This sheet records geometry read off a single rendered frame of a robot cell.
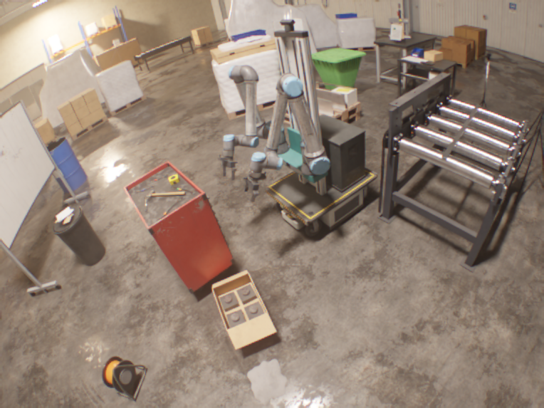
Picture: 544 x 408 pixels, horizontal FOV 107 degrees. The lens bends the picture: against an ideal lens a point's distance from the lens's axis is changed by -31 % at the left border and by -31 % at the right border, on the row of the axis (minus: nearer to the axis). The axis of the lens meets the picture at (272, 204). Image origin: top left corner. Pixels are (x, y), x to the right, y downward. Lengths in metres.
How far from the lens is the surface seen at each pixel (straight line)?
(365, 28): 9.45
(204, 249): 2.28
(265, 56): 5.33
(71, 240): 3.45
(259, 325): 2.11
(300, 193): 2.78
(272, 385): 2.15
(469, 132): 2.76
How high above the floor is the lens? 2.08
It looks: 40 degrees down
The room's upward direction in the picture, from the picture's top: 14 degrees counter-clockwise
